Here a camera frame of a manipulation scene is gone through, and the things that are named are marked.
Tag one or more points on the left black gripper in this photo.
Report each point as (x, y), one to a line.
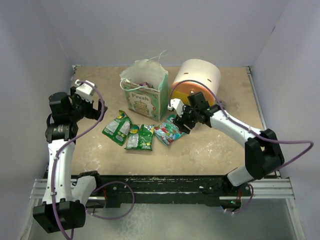
(92, 113)

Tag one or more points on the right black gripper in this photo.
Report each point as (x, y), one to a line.
(181, 121)

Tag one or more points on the teal mint blossom Fox's packet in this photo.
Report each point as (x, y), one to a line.
(167, 132)

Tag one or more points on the green cake paper bag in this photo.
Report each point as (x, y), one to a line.
(148, 102)

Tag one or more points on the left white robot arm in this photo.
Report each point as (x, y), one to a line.
(63, 206)

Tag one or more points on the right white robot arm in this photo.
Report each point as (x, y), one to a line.
(262, 151)

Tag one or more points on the green Fox's back-side packet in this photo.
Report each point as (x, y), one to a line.
(118, 129)

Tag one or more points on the cream round drawer cabinet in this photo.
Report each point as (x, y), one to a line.
(196, 75)

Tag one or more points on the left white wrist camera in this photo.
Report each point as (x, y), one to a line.
(85, 90)

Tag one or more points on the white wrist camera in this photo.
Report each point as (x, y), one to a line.
(176, 105)
(85, 90)

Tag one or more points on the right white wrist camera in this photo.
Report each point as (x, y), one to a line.
(176, 105)

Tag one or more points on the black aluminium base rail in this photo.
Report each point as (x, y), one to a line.
(208, 190)

